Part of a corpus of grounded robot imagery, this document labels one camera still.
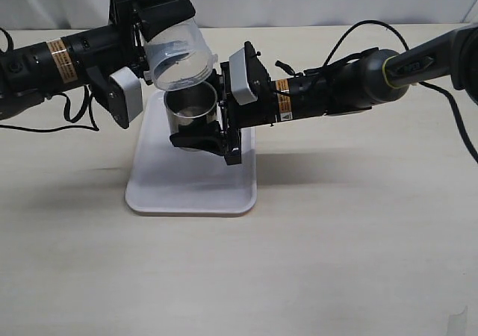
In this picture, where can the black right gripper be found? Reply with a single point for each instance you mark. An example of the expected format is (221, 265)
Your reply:
(208, 136)

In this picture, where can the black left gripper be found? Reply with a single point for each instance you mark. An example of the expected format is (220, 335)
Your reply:
(118, 44)

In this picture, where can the stainless steel cup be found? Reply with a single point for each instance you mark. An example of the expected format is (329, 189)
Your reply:
(190, 105)

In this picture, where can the clear plastic measuring jug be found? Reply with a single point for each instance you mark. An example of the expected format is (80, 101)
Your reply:
(179, 57)

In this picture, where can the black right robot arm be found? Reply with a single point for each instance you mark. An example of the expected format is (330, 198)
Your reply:
(363, 80)

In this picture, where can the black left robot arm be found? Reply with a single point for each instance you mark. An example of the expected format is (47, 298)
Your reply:
(34, 73)

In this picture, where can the white plastic tray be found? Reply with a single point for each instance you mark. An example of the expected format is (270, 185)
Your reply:
(167, 181)

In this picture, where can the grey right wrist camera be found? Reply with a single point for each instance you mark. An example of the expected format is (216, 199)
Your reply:
(247, 74)

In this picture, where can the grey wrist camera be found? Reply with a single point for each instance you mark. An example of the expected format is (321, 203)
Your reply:
(125, 100)
(247, 74)

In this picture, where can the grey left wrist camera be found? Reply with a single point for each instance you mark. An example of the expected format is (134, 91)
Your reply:
(125, 100)

